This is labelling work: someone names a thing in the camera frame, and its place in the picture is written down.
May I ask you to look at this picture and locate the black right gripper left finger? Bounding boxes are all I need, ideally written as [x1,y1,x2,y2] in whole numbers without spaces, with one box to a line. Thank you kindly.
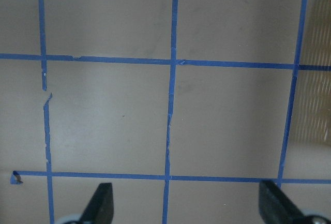
[80,183,114,224]

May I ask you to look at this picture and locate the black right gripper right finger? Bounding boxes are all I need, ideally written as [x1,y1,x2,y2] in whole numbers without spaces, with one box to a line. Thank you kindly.
[259,180,310,224]

